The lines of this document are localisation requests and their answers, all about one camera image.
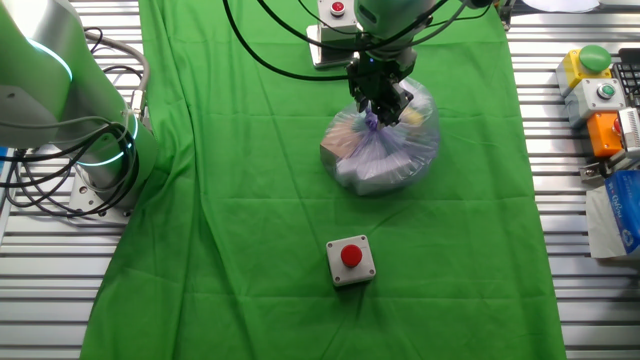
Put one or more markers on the silver depth camera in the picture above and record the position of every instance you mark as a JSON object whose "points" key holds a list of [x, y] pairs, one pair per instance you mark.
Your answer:
{"points": [[631, 132]]}

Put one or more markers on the aluminium corner bracket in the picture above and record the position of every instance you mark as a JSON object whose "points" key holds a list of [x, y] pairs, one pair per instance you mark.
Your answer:
{"points": [[592, 172]]}

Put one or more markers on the green cloth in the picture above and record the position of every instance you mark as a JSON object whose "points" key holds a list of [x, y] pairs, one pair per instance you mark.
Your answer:
{"points": [[250, 200]]}

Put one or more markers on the black keyboard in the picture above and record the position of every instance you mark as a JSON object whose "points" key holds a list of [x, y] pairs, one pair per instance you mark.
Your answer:
{"points": [[631, 75]]}

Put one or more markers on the orange box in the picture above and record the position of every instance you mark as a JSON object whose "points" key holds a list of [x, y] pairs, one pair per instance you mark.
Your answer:
{"points": [[602, 135]]}

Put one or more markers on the blue tissue pack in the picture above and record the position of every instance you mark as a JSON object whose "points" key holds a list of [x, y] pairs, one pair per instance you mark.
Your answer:
{"points": [[625, 210]]}

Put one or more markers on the clear plastic bag with items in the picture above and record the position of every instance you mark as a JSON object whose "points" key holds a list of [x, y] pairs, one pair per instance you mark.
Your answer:
{"points": [[380, 155]]}

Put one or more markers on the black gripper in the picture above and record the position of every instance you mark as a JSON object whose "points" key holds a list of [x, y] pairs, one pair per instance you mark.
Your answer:
{"points": [[380, 75]]}

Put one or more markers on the yellow sponge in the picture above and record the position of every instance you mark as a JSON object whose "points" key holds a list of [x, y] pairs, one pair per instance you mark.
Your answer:
{"points": [[414, 117]]}

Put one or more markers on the grey red-button box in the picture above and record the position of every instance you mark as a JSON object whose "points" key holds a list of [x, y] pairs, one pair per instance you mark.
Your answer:
{"points": [[337, 270], [332, 20]]}

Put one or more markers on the yellow box green button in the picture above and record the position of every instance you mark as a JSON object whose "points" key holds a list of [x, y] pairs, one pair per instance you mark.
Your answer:
{"points": [[575, 67]]}

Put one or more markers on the grey box green button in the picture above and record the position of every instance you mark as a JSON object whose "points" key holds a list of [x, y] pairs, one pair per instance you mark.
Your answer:
{"points": [[595, 97]]}

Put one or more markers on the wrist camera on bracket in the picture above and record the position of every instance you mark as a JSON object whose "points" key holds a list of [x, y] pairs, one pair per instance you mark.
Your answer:
{"points": [[477, 3]]}

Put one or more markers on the grey box red button rear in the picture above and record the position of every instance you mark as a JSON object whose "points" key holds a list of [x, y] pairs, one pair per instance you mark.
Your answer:
{"points": [[314, 47]]}

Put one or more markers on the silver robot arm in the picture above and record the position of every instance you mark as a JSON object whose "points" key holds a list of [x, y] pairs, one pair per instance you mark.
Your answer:
{"points": [[45, 90]]}

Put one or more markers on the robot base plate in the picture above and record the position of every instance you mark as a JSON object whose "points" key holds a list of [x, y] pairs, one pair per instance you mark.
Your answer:
{"points": [[82, 192]]}

